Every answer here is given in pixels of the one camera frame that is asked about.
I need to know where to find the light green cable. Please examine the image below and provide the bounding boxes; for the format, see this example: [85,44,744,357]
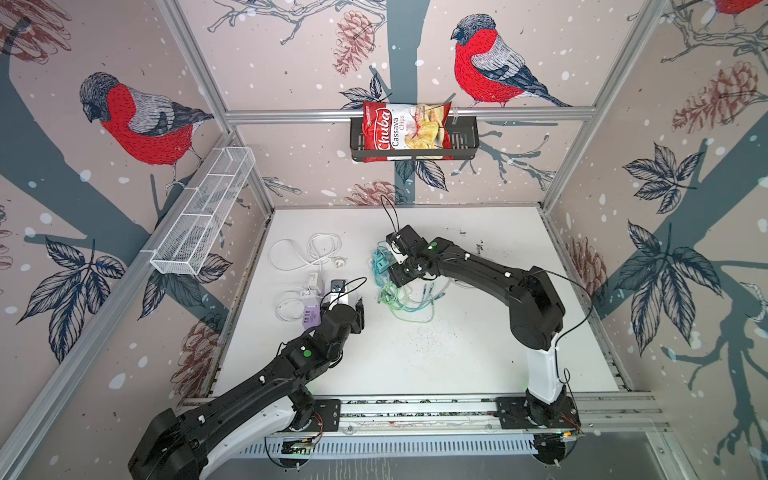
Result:
[380,281,439,325]

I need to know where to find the purple power socket strip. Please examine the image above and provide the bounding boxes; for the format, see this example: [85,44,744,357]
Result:
[302,304,322,330]

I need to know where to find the white power strip blue outlets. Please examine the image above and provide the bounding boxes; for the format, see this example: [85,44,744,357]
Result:
[371,248,393,287]

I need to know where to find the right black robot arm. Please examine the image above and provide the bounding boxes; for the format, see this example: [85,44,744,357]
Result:
[386,225,569,427]

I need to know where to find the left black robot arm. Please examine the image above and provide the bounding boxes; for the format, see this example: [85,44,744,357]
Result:
[127,300,365,479]

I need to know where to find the red cassava chips bag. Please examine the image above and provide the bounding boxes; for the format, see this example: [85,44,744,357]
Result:
[361,102,452,162]

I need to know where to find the teal multi-head cable coiled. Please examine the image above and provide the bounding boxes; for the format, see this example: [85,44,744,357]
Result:
[375,242,451,314]

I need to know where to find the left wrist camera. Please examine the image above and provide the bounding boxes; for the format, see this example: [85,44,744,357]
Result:
[325,279,357,310]

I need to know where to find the purple socket white cord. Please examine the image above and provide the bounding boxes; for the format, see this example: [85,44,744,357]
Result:
[267,232,348,272]

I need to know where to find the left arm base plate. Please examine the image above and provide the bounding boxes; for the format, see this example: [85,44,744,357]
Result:
[285,399,341,433]

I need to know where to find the black wall basket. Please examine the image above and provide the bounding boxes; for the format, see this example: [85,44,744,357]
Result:
[349,116,479,162]

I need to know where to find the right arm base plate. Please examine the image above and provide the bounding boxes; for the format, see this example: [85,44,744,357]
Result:
[495,395,581,430]

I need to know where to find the white wire mesh basket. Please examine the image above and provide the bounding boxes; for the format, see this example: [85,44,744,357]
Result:
[150,147,255,276]

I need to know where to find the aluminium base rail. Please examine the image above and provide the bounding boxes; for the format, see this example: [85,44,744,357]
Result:
[316,391,671,437]

